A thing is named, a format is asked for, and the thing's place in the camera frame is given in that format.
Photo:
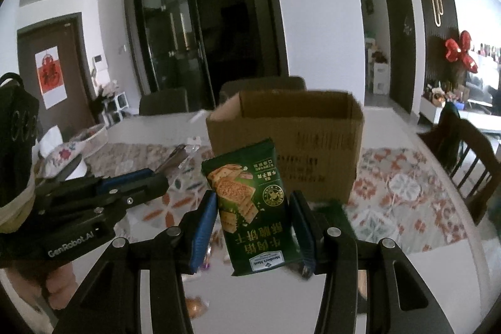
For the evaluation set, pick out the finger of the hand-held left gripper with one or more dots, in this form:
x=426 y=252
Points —
x=125 y=177
x=146 y=188

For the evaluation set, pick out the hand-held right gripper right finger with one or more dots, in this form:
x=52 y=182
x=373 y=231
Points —
x=303 y=234

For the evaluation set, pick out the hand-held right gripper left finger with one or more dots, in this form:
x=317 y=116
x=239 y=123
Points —
x=204 y=230

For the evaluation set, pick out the green cracker snack packet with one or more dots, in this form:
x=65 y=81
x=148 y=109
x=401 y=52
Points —
x=242 y=201

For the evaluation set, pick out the clear white plastic wrapper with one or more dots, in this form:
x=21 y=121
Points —
x=191 y=151

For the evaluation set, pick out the brown cardboard box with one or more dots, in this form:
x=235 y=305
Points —
x=313 y=146

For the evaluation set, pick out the person's left hand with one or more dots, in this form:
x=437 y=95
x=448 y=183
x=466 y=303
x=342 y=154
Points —
x=58 y=283

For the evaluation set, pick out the dark green packet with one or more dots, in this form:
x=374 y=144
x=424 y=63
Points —
x=332 y=212

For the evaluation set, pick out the dark pen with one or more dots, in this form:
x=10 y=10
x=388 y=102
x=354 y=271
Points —
x=171 y=158

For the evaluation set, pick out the floral printed white cloth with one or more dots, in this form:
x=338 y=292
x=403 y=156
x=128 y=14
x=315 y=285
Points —
x=62 y=158

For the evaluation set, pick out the white shelf unit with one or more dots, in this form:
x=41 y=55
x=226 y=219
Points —
x=115 y=107

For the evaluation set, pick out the orange wrapped snack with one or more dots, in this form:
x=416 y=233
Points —
x=194 y=306

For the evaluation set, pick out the grey upholstered chair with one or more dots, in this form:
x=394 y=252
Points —
x=164 y=101
x=254 y=86

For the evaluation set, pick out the patterned floral table mat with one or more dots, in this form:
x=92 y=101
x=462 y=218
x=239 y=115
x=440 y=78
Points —
x=391 y=201

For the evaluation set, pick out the red and white door poster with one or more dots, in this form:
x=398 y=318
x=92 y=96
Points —
x=51 y=77

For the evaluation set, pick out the brown entrance door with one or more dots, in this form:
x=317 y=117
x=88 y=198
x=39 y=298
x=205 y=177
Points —
x=76 y=56

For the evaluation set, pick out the white storage box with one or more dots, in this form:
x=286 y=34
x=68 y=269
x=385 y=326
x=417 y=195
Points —
x=379 y=79

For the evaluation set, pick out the white low cabinet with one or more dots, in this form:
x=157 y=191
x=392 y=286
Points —
x=434 y=115

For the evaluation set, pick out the black glass sliding door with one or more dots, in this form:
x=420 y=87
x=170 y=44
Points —
x=219 y=25

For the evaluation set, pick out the dark green cloth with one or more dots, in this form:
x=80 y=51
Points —
x=450 y=122

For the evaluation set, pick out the dark wooden chair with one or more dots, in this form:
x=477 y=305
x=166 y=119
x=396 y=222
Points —
x=471 y=150

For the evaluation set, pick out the dark hallway door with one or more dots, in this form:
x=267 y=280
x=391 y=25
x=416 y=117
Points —
x=399 y=64

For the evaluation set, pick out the red bow balloon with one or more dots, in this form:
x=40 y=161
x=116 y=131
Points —
x=461 y=51

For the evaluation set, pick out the looped wall light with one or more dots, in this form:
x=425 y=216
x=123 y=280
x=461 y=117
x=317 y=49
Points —
x=436 y=5

